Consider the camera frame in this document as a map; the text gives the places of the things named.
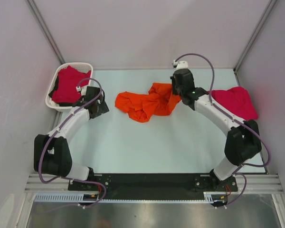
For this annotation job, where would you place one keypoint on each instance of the white slotted cable duct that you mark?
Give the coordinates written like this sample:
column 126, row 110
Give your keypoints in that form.
column 91, row 198

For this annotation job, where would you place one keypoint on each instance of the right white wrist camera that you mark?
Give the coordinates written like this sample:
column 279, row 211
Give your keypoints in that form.
column 180, row 65

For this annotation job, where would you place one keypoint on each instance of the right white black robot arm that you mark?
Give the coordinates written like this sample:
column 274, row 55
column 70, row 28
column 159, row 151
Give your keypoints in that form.
column 242, row 137

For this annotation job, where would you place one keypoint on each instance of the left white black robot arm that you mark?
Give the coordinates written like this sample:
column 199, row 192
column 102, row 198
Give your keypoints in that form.
column 51, row 151

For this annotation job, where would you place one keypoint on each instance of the folded magenta t shirt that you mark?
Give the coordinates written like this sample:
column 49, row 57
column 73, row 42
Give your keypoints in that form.
column 237, row 100

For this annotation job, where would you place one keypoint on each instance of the white plastic basket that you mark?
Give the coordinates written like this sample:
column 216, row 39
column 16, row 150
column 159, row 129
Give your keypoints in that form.
column 81, row 67

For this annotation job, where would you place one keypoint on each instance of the orange t shirt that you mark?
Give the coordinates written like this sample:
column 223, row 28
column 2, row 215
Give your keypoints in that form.
column 160, row 101

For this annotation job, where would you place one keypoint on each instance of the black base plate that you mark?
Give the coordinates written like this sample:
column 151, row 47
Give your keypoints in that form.
column 162, row 186

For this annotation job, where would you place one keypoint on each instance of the black shirt in basket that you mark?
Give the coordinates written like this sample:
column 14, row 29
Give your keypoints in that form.
column 64, row 92

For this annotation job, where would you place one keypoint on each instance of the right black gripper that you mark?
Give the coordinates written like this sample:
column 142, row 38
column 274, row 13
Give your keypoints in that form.
column 174, row 91

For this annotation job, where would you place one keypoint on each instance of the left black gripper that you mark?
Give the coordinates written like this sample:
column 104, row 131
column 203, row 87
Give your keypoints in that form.
column 102, row 107

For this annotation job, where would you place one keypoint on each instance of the right aluminium corner post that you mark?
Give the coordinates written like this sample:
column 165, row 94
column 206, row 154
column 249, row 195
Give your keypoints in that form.
column 259, row 26

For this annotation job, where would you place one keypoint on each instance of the magenta shirt in basket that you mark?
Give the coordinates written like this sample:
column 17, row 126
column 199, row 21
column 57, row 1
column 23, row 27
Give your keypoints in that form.
column 72, row 72

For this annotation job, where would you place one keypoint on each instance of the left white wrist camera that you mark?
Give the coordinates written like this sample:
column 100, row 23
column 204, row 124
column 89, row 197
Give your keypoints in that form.
column 82, row 90

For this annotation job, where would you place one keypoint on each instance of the left aluminium corner post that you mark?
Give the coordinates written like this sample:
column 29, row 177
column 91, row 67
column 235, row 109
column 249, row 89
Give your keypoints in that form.
column 45, row 30

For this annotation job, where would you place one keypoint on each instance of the aluminium corner post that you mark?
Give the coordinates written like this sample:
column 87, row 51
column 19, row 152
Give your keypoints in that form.
column 45, row 30
column 259, row 26

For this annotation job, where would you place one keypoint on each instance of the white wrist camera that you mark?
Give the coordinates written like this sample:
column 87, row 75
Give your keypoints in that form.
column 180, row 65
column 82, row 90

